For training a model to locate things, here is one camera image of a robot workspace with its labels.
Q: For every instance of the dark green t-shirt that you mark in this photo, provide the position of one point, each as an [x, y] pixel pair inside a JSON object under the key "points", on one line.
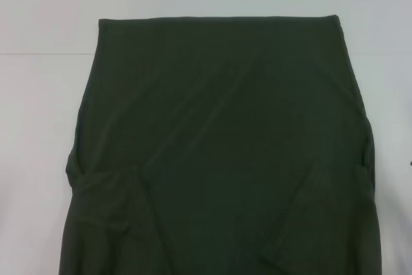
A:
{"points": [[212, 146]]}

